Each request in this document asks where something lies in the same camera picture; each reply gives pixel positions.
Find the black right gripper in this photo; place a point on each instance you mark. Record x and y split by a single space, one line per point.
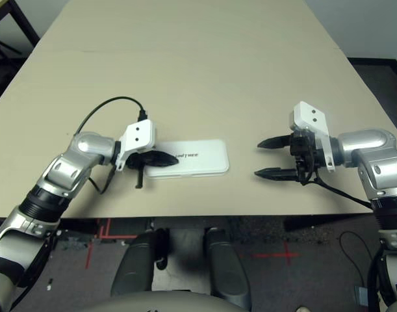
305 156

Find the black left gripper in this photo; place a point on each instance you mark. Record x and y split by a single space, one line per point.
138 165

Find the white plastic pencil case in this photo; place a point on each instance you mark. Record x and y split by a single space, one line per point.
204 156

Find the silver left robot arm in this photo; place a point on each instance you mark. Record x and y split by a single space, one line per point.
87 146

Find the red tape cross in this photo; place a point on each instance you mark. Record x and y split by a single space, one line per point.
286 254

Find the dark grey left robot leg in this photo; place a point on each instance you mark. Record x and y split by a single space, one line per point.
133 269

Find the dark grey robot leg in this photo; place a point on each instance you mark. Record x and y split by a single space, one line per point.
133 269
225 269

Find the red tape lines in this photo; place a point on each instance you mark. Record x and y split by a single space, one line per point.
88 256

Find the dark grey right robot leg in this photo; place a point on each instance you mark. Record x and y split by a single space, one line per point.
225 269

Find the grey robot torso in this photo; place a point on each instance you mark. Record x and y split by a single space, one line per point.
159 304

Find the white shoe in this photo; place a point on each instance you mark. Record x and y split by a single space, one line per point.
305 308

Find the grey-blue box on floor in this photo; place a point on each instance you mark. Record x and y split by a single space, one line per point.
361 295

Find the black tripod stand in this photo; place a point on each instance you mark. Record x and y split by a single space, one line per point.
5 47

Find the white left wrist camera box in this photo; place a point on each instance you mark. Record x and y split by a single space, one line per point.
139 133

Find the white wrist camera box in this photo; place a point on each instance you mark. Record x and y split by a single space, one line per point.
139 133
310 117

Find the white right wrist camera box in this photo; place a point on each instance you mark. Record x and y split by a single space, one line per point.
310 117

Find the side table with black frame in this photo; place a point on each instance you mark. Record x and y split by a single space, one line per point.
26 19

